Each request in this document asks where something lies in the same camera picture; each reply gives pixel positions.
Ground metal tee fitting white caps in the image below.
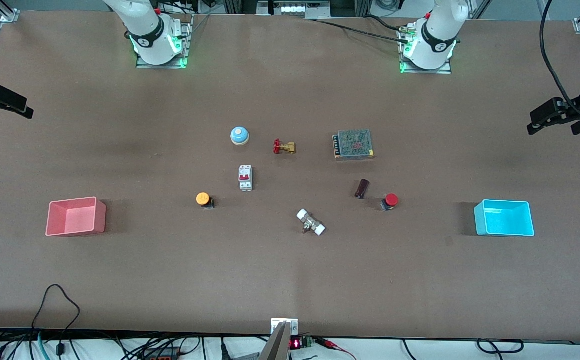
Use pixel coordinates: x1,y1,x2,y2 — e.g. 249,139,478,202
296,208,327,237

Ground teal cable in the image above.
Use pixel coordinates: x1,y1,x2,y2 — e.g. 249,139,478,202
36,331,52,360

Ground short black table cable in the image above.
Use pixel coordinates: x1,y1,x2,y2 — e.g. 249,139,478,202
364,14,407,33

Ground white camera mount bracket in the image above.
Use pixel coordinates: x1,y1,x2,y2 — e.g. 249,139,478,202
270,318,300,337

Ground red clip lead wire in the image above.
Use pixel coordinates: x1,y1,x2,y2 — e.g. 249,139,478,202
315,337,358,360

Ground black coiled cable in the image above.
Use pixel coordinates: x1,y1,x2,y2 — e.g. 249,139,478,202
476,339,525,355

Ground white circuit breaker red switch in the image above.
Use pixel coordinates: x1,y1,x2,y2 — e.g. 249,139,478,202
238,164,254,192

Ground pink plastic box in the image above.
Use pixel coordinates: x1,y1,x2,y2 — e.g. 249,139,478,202
45,196,107,237

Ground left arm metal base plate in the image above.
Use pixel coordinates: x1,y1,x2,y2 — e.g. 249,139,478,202
398,25,453,75

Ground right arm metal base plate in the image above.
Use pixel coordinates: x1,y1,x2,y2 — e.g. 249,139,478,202
136,14,193,70

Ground aluminium camera post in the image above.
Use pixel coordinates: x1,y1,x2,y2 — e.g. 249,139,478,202
258,322,292,360

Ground tangled black cables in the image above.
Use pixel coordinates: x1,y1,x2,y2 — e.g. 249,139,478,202
112,334,208,360

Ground white power strip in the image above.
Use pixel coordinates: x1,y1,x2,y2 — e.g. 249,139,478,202
257,0,331,18

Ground thin black looped cable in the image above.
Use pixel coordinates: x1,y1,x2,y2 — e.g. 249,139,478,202
31,284,82,357

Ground long black table cable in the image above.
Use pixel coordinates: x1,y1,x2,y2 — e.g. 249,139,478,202
314,18,412,45

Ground cyan plastic box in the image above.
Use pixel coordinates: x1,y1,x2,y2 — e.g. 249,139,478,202
473,199,535,237

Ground metal mesh power supply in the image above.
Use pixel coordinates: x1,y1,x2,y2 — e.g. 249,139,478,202
332,129,375,161

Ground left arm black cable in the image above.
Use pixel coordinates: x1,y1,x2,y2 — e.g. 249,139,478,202
539,0,580,121

